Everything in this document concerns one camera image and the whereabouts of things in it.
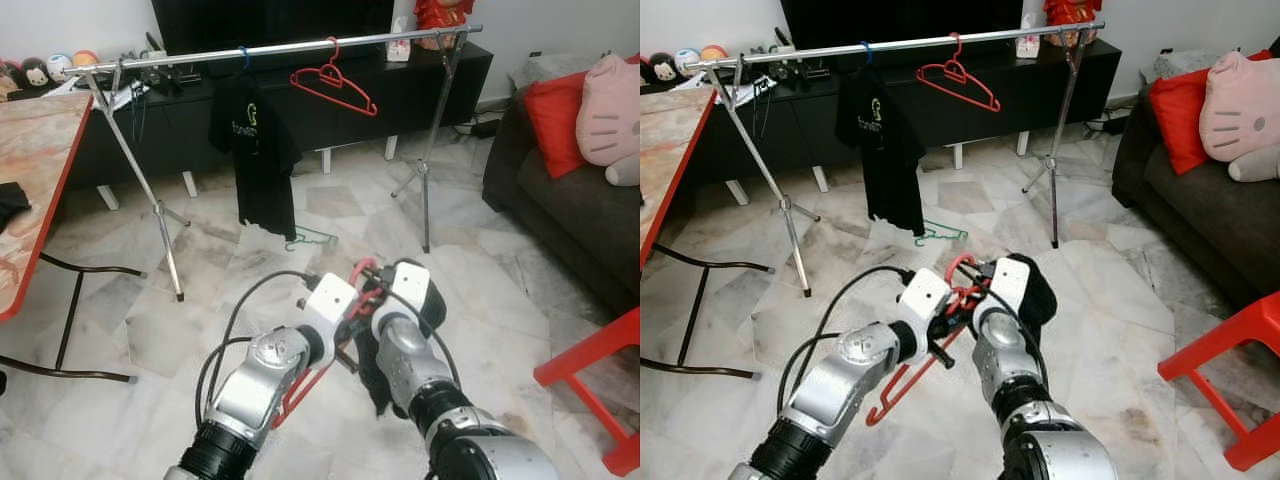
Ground plain black garment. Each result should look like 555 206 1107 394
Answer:
1015 255 1059 331
354 280 449 417

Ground salmon red plastic hanger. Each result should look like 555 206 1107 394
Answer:
271 256 387 432
865 251 987 428

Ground grey Totoro plush open eyes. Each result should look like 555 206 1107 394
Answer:
604 154 641 189
1227 144 1280 184

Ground grey brown fabric sofa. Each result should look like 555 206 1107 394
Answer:
481 58 641 321
1111 45 1280 313

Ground marble pattern red-edged table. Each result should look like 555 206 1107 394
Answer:
0 90 151 386
640 86 777 381

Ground red plastic stool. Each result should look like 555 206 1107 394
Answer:
1157 291 1280 472
532 307 641 478

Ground pink cat face pillow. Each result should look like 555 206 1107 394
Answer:
575 54 641 169
1197 49 1280 164

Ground grey speckled covered box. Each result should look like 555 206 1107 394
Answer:
508 55 601 101
1140 48 1229 93

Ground silver metal clothes rack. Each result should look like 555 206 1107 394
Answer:
62 25 485 302
685 22 1107 299

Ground black t-shirt green logo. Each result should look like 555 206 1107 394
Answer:
206 71 304 242
834 67 930 238

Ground black TV console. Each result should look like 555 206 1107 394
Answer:
68 42 495 196
700 38 1124 191

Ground red laughing Buddha figurine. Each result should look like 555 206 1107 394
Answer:
1042 0 1100 32
412 0 472 37

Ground black television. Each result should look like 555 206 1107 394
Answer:
780 0 1024 52
150 0 397 57

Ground small black garment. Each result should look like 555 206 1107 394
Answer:
0 183 34 237

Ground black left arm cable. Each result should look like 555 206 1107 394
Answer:
775 264 913 416
194 269 323 426

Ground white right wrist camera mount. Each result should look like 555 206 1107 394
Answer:
984 254 1035 312
384 259 434 317

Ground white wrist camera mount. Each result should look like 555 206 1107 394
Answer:
894 266 954 337
984 254 1035 312
302 271 360 342
384 259 434 317

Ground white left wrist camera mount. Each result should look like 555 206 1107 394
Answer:
894 266 954 337
302 271 360 342

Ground green wire hanger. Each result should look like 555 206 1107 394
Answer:
284 225 342 252
912 219 970 248

